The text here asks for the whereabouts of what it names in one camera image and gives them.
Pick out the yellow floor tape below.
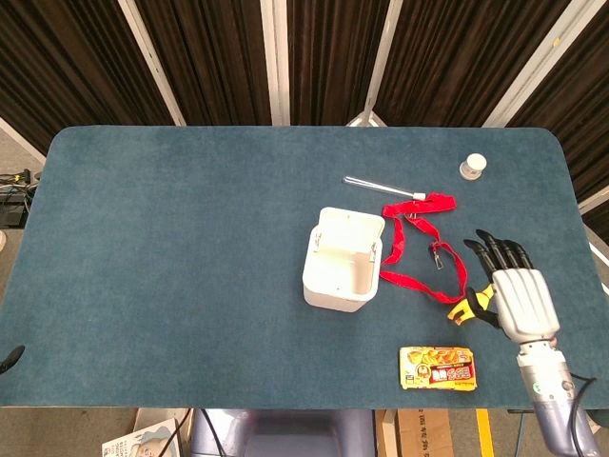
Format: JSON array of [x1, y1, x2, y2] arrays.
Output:
[[475, 407, 496, 457]]

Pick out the yellow rubber chicken toy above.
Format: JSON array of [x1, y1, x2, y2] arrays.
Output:
[[445, 283, 496, 327]]

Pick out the white square container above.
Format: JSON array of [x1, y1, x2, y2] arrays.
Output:
[[302, 206, 385, 314]]

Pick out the yellow snack packet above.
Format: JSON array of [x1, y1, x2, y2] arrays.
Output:
[[398, 346, 478, 393]]

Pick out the robot base body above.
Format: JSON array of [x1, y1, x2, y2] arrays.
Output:
[[188, 407, 378, 457]]

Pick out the blue table mat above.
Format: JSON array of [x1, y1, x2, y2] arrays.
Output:
[[0, 125, 609, 410]]

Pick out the black cable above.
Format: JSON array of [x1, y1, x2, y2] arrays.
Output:
[[199, 407, 227, 457]]

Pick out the printed book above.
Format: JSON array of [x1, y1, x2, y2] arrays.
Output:
[[101, 417, 182, 457]]

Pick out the clear test tube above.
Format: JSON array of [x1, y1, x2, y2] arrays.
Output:
[[343, 174, 426, 201]]

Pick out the black power strip cables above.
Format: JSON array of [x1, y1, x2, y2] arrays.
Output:
[[0, 169, 39, 228]]

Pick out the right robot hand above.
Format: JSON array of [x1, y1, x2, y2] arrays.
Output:
[[462, 228, 561, 345]]

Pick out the red lanyard strap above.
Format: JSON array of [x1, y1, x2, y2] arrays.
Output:
[[379, 191, 470, 306]]

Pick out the small white bottle cap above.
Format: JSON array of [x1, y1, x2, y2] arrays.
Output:
[[458, 152, 488, 181]]

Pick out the cardboard box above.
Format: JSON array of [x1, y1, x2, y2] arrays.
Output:
[[375, 407, 454, 457]]

